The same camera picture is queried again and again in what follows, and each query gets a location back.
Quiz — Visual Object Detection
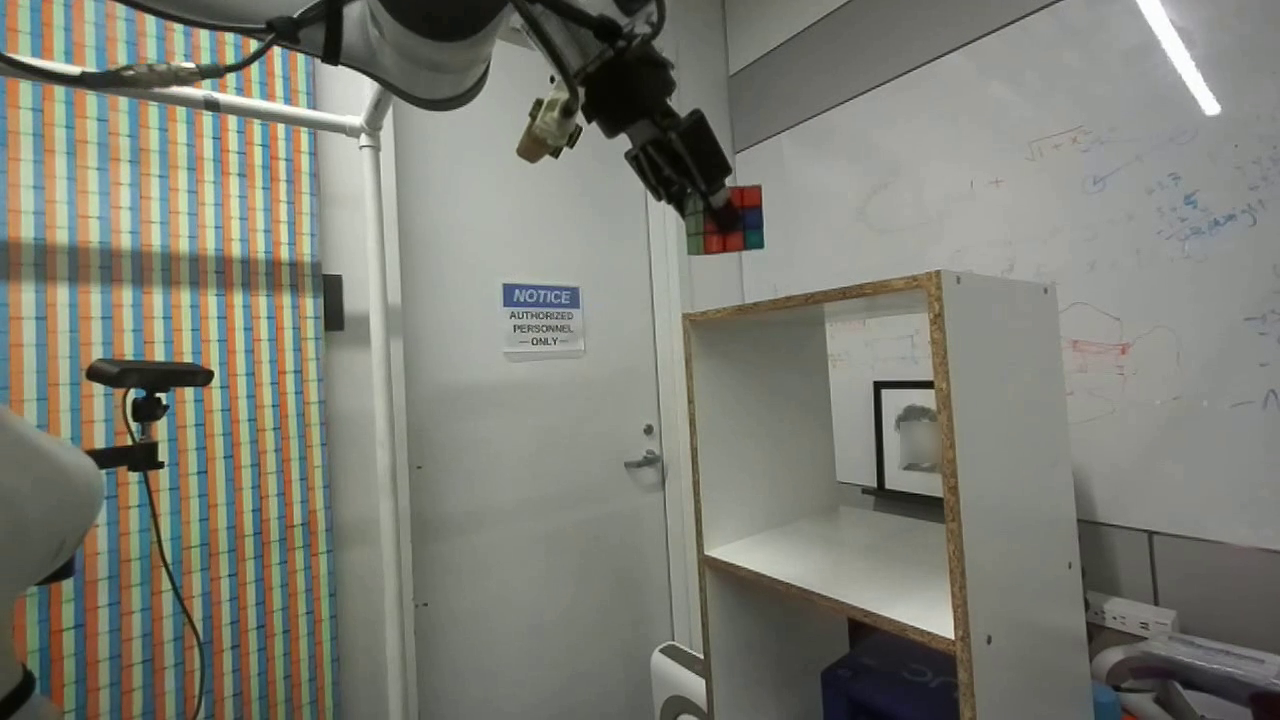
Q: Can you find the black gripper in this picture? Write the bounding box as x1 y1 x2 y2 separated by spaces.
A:
584 45 741 218

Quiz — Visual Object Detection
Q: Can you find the multicolour rubix cube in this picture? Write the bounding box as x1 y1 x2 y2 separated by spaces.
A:
685 183 766 256

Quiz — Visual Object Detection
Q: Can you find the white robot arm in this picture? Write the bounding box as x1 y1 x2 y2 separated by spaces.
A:
125 0 741 225

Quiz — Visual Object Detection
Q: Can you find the blue notice sign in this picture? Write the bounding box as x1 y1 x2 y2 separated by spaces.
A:
500 282 584 356

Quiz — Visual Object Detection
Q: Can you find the framed portrait picture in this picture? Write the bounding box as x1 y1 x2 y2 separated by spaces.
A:
871 379 943 500

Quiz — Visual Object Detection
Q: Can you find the white shelf unit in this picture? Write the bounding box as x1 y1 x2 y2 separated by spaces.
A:
685 271 1093 720

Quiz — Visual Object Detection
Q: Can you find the white whiteboard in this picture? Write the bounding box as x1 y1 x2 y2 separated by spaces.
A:
741 0 1280 549

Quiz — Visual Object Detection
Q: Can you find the white air purifier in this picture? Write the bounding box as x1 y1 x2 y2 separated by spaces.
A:
649 639 713 720

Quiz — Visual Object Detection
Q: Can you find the blue box on shelf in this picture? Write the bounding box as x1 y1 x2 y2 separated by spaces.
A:
821 643 962 720

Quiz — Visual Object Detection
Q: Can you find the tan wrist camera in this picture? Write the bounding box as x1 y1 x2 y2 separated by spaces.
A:
515 82 580 163

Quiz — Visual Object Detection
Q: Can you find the silver door handle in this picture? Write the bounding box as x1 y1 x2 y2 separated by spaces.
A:
625 448 663 473

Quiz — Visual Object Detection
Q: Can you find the black camera on stand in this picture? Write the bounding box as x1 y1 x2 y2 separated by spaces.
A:
86 360 218 473

